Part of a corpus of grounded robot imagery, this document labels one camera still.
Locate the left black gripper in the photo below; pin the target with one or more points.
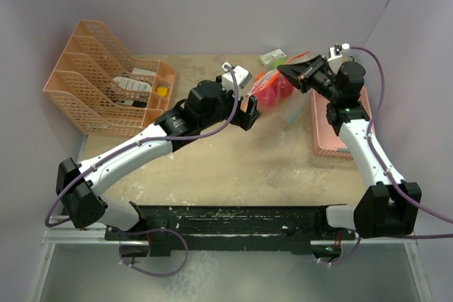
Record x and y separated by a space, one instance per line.
245 119

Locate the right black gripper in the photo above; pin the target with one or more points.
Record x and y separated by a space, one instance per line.
301 73

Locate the zip bag of red apples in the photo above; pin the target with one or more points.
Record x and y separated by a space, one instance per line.
273 90

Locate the pink perforated plastic basket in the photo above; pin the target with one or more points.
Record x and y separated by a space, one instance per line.
325 139

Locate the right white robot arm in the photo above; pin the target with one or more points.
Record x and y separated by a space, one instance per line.
361 153

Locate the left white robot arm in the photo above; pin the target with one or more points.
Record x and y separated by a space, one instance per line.
80 186

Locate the zip bag of mixed fruit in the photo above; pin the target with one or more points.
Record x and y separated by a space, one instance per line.
292 108

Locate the small white red box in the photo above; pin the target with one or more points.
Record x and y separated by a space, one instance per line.
273 58

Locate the yellow eraser block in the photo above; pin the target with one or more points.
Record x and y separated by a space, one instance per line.
163 91

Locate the white packet in organizer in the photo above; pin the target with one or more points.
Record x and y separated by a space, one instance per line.
134 84

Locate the orange desk file organizer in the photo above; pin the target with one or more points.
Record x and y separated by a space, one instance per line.
81 84

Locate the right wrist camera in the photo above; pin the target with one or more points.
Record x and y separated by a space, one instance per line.
337 52

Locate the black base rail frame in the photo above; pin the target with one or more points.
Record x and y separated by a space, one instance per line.
261 228

